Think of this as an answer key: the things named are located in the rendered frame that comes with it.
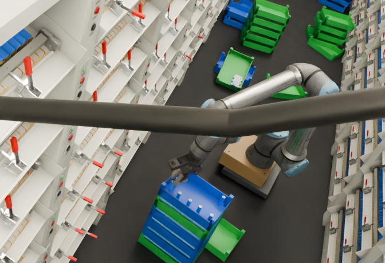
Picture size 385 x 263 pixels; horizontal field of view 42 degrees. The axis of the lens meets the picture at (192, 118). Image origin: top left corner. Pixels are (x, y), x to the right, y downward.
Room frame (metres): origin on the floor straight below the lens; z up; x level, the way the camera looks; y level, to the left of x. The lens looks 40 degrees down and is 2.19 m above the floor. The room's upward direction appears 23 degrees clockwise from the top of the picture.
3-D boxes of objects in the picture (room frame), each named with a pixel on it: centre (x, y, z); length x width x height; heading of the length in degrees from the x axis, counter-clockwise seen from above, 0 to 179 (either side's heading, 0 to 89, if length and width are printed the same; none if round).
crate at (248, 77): (3.39, -0.16, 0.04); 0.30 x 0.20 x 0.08; 87
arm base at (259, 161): (2.37, -0.49, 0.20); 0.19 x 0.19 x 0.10
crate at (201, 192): (1.60, -0.16, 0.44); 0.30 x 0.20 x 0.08; 73
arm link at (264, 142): (2.36, -0.50, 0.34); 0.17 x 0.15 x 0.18; 49
